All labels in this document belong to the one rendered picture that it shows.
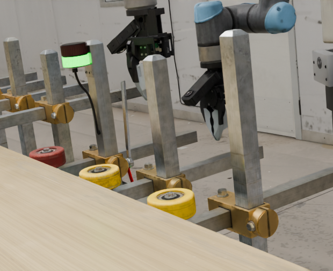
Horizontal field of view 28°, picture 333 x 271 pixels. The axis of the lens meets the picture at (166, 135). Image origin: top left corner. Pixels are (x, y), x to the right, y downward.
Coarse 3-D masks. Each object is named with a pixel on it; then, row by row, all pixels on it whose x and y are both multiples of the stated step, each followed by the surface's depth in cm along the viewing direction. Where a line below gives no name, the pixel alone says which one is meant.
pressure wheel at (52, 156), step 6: (36, 150) 155; (42, 150) 155; (48, 150) 153; (54, 150) 154; (60, 150) 152; (30, 156) 152; (36, 156) 150; (42, 156) 150; (48, 156) 150; (54, 156) 150; (60, 156) 152; (42, 162) 150; (48, 162) 150; (54, 162) 151; (60, 162) 152
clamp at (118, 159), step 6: (96, 150) 163; (84, 156) 163; (90, 156) 161; (96, 156) 158; (102, 156) 157; (108, 156) 156; (114, 156) 155; (120, 156) 156; (96, 162) 159; (102, 162) 156; (108, 162) 155; (114, 162) 154; (120, 162) 155; (126, 162) 156; (120, 168) 155; (126, 168) 156; (120, 174) 156
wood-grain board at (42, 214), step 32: (0, 160) 152; (32, 160) 149; (0, 192) 128; (32, 192) 125; (64, 192) 123; (96, 192) 121; (0, 224) 110; (32, 224) 109; (64, 224) 107; (96, 224) 105; (128, 224) 103; (160, 224) 102; (192, 224) 100; (0, 256) 97; (32, 256) 96; (64, 256) 94; (96, 256) 93; (128, 256) 92; (160, 256) 90; (192, 256) 89; (224, 256) 88; (256, 256) 87
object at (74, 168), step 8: (176, 136) 172; (184, 136) 173; (192, 136) 174; (136, 144) 168; (144, 144) 167; (152, 144) 168; (184, 144) 173; (120, 152) 163; (136, 152) 165; (144, 152) 167; (152, 152) 168; (80, 160) 160; (88, 160) 159; (64, 168) 155; (72, 168) 156; (80, 168) 157
